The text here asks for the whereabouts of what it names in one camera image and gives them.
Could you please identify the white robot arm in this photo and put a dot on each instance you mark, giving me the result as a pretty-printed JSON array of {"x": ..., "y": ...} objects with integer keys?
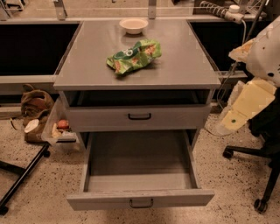
[{"x": 262, "y": 58}]

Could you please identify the grey top drawer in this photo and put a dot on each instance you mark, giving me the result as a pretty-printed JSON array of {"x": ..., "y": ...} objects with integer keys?
[{"x": 182, "y": 117}]

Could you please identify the grey drawer cabinet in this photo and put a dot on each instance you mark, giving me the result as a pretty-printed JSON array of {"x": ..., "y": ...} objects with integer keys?
[{"x": 181, "y": 76}]

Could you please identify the open grey middle drawer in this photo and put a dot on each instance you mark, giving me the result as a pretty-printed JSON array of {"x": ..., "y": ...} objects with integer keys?
[{"x": 139, "y": 165}]

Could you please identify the green chip bag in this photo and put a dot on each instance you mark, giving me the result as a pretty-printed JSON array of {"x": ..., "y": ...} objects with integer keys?
[{"x": 140, "y": 55}]

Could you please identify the red apple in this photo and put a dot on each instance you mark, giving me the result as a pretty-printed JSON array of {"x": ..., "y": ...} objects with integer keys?
[{"x": 63, "y": 125}]

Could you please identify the clear plastic bin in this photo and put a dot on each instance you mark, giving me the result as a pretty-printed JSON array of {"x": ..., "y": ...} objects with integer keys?
[{"x": 57, "y": 130}]

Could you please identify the white bowl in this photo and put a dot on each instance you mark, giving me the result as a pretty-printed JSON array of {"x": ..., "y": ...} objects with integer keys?
[{"x": 133, "y": 26}]

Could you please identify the brown backpack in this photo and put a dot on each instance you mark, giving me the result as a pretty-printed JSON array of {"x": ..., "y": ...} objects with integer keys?
[{"x": 36, "y": 106}]

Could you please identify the black office chair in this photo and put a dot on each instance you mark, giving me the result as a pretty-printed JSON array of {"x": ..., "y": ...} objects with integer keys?
[{"x": 266, "y": 125}]

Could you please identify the black stand leg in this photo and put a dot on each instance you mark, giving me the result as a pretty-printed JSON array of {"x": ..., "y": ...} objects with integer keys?
[{"x": 22, "y": 174}]

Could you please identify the black top drawer handle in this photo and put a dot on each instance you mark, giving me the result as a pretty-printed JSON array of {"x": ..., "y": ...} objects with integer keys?
[{"x": 139, "y": 117}]

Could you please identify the black drawer handle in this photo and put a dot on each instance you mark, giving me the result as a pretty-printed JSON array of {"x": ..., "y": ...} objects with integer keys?
[
  {"x": 139, "y": 117},
  {"x": 140, "y": 204}
]

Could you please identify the black middle drawer handle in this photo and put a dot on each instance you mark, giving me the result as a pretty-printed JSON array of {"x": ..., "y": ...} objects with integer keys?
[{"x": 140, "y": 204}]

